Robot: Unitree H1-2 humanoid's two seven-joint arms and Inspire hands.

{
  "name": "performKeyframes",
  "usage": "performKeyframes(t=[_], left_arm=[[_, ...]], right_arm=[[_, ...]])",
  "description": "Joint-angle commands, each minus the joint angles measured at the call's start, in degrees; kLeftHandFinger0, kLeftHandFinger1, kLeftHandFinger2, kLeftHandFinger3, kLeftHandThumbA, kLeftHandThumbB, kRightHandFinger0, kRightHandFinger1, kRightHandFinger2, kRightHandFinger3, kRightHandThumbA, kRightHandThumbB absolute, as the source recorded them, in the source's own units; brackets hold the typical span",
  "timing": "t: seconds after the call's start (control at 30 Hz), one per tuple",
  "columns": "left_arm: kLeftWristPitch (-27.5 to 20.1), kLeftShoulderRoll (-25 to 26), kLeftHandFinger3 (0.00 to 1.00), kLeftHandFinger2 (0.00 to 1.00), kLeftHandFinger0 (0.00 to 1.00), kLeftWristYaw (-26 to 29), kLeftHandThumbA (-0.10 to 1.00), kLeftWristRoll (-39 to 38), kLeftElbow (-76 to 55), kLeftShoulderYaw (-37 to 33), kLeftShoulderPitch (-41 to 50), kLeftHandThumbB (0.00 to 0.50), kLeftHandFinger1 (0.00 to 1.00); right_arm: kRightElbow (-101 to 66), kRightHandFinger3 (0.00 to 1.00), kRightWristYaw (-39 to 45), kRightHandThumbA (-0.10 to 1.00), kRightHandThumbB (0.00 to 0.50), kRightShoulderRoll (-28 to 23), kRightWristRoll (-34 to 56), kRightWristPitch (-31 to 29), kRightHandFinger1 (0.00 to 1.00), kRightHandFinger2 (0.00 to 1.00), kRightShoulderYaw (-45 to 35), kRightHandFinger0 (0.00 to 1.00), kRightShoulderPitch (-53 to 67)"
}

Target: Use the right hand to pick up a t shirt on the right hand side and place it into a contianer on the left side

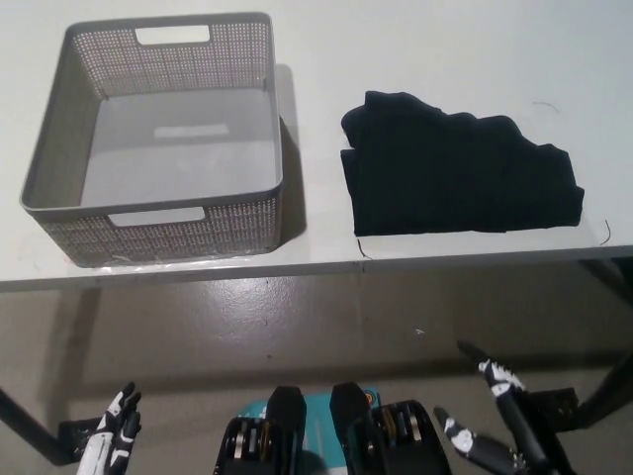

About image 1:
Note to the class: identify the grey perforated plastic basket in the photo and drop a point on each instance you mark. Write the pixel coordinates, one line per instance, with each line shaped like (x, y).
(148, 148)

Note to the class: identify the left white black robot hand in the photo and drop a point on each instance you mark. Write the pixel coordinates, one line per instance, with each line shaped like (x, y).
(111, 435)

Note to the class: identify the black robot body block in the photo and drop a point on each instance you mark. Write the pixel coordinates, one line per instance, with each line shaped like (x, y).
(282, 420)
(356, 415)

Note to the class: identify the black t-shirt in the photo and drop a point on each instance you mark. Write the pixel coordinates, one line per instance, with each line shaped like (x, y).
(460, 178)

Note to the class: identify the black table foot plate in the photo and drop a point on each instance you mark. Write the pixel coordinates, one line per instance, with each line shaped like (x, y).
(79, 435)
(554, 403)

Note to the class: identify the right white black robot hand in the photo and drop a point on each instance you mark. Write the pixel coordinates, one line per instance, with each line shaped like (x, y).
(504, 391)

